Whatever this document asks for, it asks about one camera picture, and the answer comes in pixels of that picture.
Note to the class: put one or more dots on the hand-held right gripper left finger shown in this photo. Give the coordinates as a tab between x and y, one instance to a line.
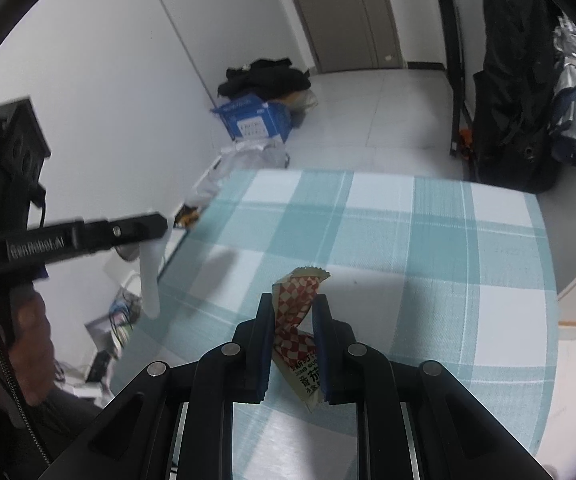
267	345

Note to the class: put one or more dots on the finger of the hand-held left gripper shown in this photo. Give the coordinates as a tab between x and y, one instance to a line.
123	230

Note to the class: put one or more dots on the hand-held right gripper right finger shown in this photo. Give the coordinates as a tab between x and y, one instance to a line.
324	350

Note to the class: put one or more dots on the red checked sachet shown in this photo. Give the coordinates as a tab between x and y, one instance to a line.
298	300

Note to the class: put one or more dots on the person's left hand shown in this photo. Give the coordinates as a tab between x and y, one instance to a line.
30	340

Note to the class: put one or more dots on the brown paper bag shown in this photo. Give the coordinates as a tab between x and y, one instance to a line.
188	216

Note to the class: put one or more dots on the teal checked tablecloth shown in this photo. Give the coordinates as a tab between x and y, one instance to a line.
418	260

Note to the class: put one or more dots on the grey plastic mailer bag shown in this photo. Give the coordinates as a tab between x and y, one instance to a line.
248	157

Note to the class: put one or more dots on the blue cardboard box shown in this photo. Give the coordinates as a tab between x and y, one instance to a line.
253	122

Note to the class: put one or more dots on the black clothes pile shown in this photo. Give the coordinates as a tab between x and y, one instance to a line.
263	77

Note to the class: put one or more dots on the brown cardboard box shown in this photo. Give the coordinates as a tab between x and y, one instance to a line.
300	105

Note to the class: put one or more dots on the orange tool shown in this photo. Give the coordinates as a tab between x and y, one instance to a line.
465	142

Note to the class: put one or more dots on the grey-brown door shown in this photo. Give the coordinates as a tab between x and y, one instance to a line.
348	15

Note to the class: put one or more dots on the black framed glass door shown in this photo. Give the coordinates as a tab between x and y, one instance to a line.
453	60

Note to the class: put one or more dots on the black jacket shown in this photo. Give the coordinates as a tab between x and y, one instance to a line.
513	85

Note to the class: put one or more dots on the silver folded umbrella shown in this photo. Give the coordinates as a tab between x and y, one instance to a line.
575	95

